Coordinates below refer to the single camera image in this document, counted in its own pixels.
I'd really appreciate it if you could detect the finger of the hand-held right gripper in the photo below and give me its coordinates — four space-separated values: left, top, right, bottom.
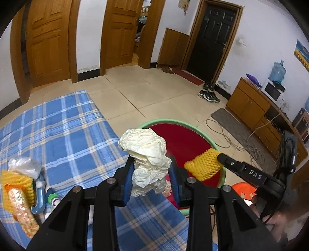
216 153 266 187

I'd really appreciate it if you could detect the red basin with green rim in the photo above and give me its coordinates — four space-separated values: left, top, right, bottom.
138 118 227 216

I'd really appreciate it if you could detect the orange plastic stool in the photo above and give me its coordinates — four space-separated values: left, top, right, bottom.
231 182 260 205

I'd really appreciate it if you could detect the blue water jug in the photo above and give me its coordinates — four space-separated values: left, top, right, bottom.
269 60 287 84

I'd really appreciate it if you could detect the black sneaker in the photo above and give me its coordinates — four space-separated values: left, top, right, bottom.
198 90 213 101
206 93 221 104

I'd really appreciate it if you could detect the white paper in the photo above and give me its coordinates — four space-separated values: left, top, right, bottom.
117 128 172 197

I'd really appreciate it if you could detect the person's right hand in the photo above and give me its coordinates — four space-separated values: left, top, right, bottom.
251 195 288 228

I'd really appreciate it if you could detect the clear plastic bag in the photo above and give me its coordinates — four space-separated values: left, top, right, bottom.
8 157 42 179

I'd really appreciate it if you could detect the blue plaid blanket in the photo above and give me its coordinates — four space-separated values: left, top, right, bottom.
0 90 219 251

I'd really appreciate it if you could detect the wall painting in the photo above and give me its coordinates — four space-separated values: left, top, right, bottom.
293 40 309 73

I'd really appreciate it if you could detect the orange snack packet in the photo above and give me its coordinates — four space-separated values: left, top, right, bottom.
8 187 40 238

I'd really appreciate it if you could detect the black door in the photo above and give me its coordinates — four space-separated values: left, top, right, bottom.
187 3 237 82

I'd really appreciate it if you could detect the wooden door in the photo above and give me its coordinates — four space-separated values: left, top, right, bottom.
100 0 145 69
25 0 73 88

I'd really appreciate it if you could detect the wooden wall panel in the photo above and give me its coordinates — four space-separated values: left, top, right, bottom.
158 28 190 69

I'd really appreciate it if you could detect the light blue plastic item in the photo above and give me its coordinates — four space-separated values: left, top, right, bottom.
31 174 47 215

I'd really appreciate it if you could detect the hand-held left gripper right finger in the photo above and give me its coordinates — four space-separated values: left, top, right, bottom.
168 156 283 251

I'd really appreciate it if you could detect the white microwave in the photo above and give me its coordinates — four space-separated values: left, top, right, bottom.
262 81 285 102

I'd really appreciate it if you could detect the green and white small box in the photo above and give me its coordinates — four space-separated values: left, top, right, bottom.
47 187 61 208

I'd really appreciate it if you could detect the red doormat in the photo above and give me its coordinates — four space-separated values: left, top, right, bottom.
172 68 205 86

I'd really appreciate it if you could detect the wooden cabinet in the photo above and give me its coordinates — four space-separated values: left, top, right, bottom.
226 77 309 167

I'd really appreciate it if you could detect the purple item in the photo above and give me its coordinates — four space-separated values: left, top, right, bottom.
246 73 262 87

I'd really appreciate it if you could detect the grey cable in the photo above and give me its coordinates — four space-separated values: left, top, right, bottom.
205 118 245 151

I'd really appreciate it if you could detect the yellow foam fruit net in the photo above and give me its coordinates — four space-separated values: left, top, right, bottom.
184 148 224 182
1 170 37 214

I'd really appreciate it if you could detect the grey floor mat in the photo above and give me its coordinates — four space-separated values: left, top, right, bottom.
211 108 277 174

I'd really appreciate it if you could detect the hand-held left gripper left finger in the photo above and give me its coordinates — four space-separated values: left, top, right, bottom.
26 156 135 251

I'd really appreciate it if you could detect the white cable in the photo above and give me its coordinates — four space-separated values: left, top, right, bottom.
245 113 283 150

